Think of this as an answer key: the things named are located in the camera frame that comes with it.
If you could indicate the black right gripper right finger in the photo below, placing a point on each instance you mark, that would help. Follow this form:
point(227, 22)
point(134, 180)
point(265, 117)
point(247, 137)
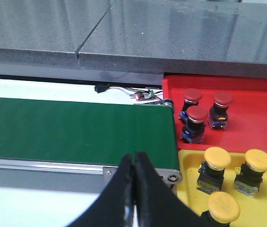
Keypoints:
point(157, 205)

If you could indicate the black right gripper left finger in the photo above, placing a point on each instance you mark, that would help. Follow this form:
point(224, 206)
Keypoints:
point(114, 206)

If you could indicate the red mushroom push button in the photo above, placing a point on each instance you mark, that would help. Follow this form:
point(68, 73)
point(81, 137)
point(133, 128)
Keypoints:
point(191, 98)

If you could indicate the yellow mushroom push button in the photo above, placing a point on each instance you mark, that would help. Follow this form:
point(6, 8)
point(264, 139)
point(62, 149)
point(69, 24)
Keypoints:
point(211, 171)

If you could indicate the green conveyor belt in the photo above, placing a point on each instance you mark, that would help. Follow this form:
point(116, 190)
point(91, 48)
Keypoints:
point(94, 133)

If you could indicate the silver belt pulley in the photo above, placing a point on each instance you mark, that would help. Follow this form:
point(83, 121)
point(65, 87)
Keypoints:
point(167, 102)

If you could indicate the yellow plastic bin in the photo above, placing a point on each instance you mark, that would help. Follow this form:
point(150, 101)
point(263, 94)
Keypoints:
point(253, 210)

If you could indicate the black motor driver board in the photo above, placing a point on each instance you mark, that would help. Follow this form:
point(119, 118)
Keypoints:
point(143, 95)

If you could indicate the red plastic bin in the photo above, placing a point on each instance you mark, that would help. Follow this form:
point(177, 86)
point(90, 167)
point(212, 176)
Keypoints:
point(247, 123)

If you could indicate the grey stone slab right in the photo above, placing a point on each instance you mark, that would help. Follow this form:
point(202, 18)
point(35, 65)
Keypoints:
point(172, 36)

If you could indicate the grey stone slab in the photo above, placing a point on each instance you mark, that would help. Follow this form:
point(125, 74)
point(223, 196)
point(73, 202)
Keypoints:
point(172, 36)
point(47, 32)

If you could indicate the grey stone slab left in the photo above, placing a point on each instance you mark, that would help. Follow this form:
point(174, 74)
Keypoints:
point(47, 32)

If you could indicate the grey metal conveyor bracket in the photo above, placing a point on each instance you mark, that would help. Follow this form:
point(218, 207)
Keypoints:
point(169, 176)

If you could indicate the black cable connector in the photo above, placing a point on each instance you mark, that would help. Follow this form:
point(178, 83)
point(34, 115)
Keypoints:
point(99, 88)

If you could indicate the aluminium conveyor side rail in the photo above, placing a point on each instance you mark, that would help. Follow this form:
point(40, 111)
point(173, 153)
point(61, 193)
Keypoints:
point(52, 166)

